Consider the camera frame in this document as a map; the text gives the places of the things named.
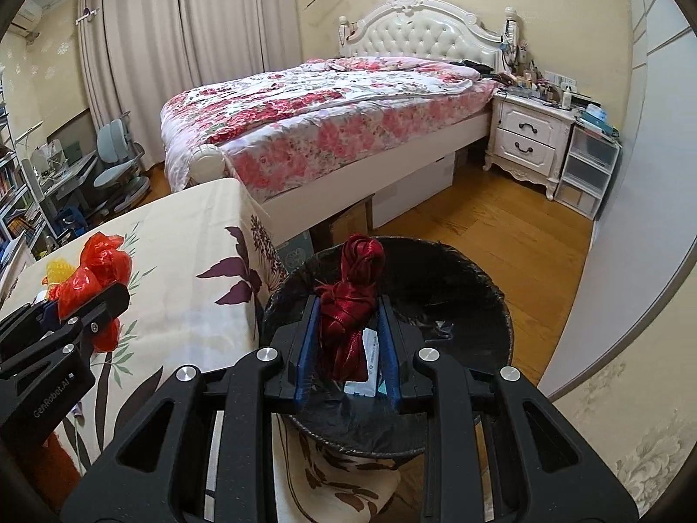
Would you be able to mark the red plastic bag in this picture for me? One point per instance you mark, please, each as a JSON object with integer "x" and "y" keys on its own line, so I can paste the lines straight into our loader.
{"x": 103, "y": 261}

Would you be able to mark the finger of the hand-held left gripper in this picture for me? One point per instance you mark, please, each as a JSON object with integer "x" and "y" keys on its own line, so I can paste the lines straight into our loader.
{"x": 106, "y": 305}
{"x": 50, "y": 315}

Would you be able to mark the white study desk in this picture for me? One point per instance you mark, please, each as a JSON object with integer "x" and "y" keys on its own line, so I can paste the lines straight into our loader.
{"x": 71, "y": 171}

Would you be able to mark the red bottle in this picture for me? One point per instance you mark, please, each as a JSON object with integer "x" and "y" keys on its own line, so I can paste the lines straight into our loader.
{"x": 348, "y": 316}

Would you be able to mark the floral tablecloth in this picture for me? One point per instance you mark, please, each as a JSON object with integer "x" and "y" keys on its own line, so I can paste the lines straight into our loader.
{"x": 179, "y": 261}

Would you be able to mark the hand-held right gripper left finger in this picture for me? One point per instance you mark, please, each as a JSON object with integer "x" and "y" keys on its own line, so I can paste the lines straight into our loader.
{"x": 302, "y": 348}

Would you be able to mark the brown cardboard box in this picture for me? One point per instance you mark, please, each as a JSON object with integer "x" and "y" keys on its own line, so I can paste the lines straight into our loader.
{"x": 348, "y": 226}

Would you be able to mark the bookshelf with books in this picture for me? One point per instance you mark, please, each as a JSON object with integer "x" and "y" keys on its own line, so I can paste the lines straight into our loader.
{"x": 11, "y": 190}

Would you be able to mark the small white bottle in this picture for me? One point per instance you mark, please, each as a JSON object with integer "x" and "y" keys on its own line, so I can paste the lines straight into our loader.
{"x": 567, "y": 99}

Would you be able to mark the pale teal printed box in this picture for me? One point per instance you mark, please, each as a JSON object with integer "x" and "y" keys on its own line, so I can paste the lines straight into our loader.
{"x": 297, "y": 250}

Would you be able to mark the black lined trash bin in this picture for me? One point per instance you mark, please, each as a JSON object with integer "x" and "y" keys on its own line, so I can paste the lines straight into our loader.
{"x": 463, "y": 294}

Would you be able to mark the pink floral quilt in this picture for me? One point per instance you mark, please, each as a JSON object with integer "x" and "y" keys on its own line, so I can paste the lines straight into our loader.
{"x": 326, "y": 114}

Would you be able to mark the white tufted bed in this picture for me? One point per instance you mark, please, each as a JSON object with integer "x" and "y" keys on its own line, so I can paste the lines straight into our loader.
{"x": 424, "y": 32}

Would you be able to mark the grey blue desk chair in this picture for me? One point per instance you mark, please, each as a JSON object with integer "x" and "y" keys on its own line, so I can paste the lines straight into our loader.
{"x": 111, "y": 136}

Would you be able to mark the white wall socket strip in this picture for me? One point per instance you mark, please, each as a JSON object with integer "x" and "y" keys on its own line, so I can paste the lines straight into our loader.
{"x": 561, "y": 78}

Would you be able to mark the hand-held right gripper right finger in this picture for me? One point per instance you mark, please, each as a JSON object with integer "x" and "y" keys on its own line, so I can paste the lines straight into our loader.
{"x": 389, "y": 354}

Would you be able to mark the white carved nightstand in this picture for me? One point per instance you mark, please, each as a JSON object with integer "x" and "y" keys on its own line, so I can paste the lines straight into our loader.
{"x": 523, "y": 125}

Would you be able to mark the nightstand clutter of toiletries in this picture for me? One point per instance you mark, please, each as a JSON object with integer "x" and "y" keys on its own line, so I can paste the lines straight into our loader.
{"x": 525, "y": 79}

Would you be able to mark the beige curtain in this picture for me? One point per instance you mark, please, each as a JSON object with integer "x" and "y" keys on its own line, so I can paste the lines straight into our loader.
{"x": 239, "y": 16}
{"x": 130, "y": 54}

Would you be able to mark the stack of teal boxes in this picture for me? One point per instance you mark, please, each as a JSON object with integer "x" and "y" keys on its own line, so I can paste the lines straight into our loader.
{"x": 596, "y": 118}

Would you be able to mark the large white storage box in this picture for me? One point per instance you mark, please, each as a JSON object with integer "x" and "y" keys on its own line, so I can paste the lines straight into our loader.
{"x": 414, "y": 190}

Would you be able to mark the white air conditioner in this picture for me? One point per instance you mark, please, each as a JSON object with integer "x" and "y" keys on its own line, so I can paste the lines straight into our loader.
{"x": 27, "y": 17}

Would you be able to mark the white wardrobe door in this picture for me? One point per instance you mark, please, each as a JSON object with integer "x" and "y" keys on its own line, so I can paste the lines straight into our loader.
{"x": 653, "y": 120}

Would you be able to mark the clear plastic drawer unit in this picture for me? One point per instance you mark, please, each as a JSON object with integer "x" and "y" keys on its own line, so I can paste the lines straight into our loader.
{"x": 588, "y": 169}

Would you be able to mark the dark cloth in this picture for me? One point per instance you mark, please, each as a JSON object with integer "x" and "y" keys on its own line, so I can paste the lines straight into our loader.
{"x": 474, "y": 69}

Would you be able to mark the blue storage box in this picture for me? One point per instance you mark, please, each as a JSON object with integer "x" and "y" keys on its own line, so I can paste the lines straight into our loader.
{"x": 71, "y": 222}

